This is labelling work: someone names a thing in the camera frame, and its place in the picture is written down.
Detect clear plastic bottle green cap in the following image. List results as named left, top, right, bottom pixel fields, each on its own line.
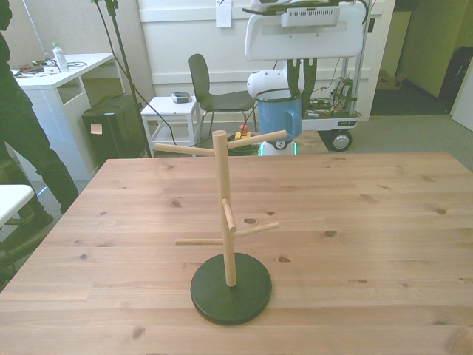
left=52, top=41, right=70, bottom=73

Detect white table edge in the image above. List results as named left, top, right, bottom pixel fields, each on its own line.
left=0, top=183, right=35, bottom=227

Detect black tripod stand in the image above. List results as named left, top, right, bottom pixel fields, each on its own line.
left=105, top=0, right=153, bottom=159

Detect black chair metal legs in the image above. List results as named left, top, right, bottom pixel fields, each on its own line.
left=188, top=53, right=259, bottom=146

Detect black computer case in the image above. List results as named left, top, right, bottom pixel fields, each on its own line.
left=81, top=93, right=146, bottom=166

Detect white paper sheet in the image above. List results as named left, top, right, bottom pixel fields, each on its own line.
left=215, top=0, right=233, bottom=28

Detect wooden mug tree black base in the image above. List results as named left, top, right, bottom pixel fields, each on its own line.
left=154, top=129, right=288, bottom=327

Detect white wheeled equipment cart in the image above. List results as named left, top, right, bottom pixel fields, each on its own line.
left=302, top=0, right=371, bottom=153

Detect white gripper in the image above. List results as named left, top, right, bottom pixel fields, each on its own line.
left=244, top=3, right=367, bottom=98

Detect person in dark clothes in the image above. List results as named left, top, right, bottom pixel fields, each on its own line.
left=0, top=0, right=80, bottom=260

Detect white desk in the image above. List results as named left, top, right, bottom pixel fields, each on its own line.
left=10, top=52, right=123, bottom=182

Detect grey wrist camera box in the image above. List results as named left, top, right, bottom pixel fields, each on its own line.
left=279, top=6, right=341, bottom=30

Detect small white side table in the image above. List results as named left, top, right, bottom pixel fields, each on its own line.
left=140, top=95, right=203, bottom=148

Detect blue enamel mug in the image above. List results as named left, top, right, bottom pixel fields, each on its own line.
left=254, top=88, right=305, bottom=141

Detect black hanging cable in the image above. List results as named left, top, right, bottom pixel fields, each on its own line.
left=92, top=0, right=178, bottom=146

